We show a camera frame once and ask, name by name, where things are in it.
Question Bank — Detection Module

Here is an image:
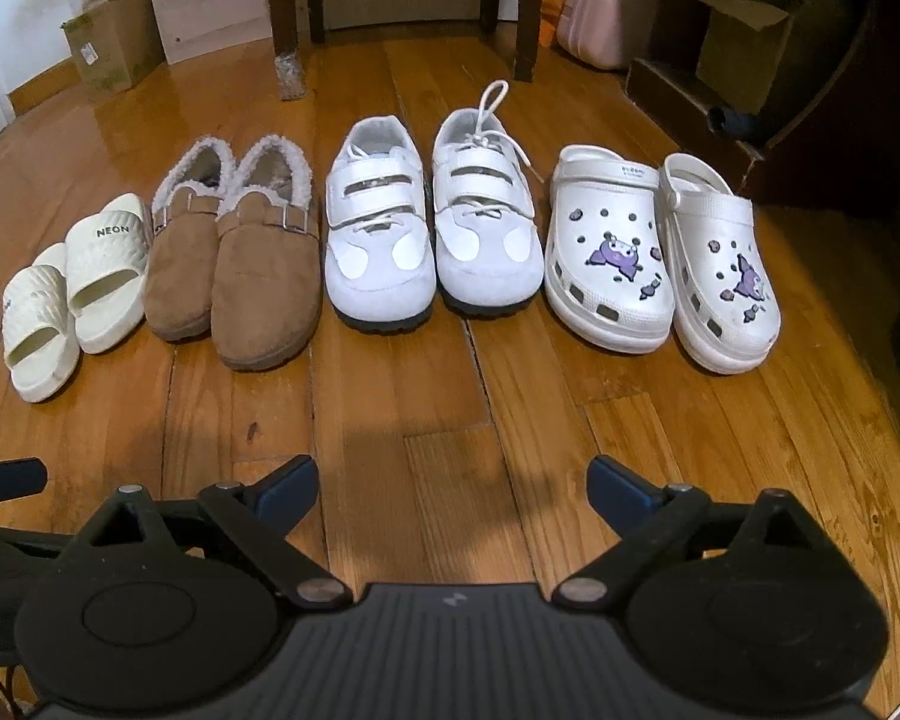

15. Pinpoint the cream slide sandal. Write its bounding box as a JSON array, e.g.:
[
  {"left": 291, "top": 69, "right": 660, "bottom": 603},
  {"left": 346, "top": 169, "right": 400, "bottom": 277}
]
[
  {"left": 1, "top": 242, "right": 80, "bottom": 403},
  {"left": 64, "top": 193, "right": 151, "bottom": 355}
]

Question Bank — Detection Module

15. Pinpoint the white clog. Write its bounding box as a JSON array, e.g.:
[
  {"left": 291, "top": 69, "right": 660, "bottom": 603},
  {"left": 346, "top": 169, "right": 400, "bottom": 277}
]
[
  {"left": 544, "top": 145, "right": 674, "bottom": 355},
  {"left": 658, "top": 153, "right": 782, "bottom": 376}
]

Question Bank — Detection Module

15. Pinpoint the brown fleece slipper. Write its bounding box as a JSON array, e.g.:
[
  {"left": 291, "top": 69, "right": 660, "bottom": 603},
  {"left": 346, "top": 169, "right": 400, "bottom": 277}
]
[
  {"left": 211, "top": 135, "right": 323, "bottom": 372},
  {"left": 144, "top": 137, "right": 237, "bottom": 343}
]

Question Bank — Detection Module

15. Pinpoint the white velcro sneaker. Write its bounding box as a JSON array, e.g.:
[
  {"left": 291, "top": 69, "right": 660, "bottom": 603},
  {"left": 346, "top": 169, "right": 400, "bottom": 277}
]
[
  {"left": 432, "top": 80, "right": 544, "bottom": 317},
  {"left": 325, "top": 115, "right": 437, "bottom": 333}
]

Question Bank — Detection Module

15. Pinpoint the dark wooden shelf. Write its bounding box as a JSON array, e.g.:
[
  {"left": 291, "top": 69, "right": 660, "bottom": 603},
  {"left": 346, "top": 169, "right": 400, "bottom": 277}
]
[{"left": 626, "top": 0, "right": 900, "bottom": 208}]

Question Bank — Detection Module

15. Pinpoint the open cardboard box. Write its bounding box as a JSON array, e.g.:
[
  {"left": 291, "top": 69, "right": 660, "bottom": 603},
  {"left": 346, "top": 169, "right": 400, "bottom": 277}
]
[{"left": 696, "top": 0, "right": 845, "bottom": 114}]

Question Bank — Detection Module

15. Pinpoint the pink suitcase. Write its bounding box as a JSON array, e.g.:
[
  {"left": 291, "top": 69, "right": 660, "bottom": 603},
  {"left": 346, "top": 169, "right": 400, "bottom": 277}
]
[{"left": 556, "top": 0, "right": 658, "bottom": 70}]

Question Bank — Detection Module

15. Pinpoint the front wooden furniture leg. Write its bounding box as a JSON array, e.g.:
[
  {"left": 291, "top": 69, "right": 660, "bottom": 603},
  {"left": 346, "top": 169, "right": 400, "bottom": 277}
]
[{"left": 268, "top": 0, "right": 307, "bottom": 101}]

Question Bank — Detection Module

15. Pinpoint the dark wooden furniture leg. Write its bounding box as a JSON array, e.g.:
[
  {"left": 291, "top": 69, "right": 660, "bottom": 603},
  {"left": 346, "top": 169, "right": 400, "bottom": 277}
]
[{"left": 514, "top": 0, "right": 541, "bottom": 83}]

